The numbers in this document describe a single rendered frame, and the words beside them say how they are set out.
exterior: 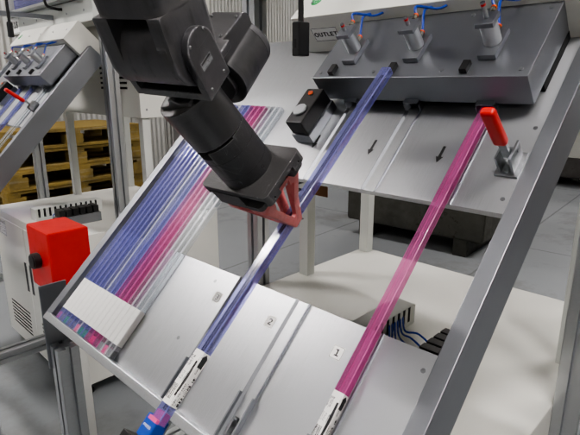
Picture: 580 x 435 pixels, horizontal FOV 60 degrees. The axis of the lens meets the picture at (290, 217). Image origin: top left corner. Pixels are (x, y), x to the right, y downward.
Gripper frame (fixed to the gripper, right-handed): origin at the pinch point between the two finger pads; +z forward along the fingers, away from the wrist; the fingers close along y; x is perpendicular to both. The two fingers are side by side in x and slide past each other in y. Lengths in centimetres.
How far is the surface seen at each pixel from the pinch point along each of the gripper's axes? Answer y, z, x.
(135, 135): 333, 132, -102
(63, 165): 331, 104, -47
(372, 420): -14.7, 10.6, 14.7
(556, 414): -21, 53, -3
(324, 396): -8.5, 10.7, 14.9
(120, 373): 20.6, 8.6, 25.4
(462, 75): -8.4, 4.5, -27.8
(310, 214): 45, 51, -27
